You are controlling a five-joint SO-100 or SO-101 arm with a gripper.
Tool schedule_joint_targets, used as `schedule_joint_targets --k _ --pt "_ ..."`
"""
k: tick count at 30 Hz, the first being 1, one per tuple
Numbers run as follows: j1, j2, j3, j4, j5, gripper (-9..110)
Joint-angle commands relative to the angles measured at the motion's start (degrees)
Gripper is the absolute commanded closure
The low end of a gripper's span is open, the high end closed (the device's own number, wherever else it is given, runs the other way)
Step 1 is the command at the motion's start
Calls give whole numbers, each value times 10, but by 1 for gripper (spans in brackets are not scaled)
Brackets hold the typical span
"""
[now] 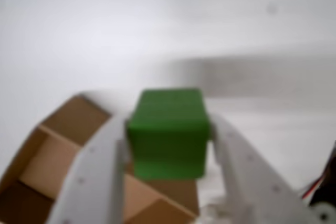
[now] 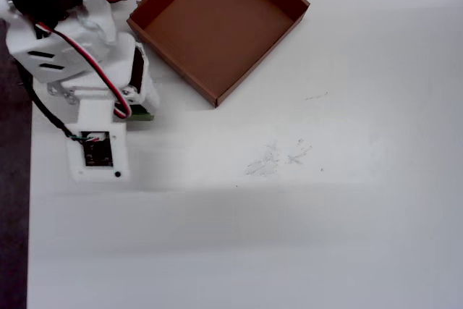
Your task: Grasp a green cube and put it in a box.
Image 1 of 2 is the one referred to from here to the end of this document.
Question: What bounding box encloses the brown cardboard box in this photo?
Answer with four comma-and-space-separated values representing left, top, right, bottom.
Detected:
0, 94, 201, 224

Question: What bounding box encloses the red white black servo cable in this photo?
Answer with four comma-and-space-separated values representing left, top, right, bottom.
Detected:
301, 175, 328, 202

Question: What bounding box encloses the green wooden cube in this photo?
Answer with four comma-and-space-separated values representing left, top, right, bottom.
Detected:
125, 87, 212, 182

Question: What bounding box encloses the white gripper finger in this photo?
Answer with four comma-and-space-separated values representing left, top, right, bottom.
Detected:
48, 115, 130, 224
209, 115, 313, 224

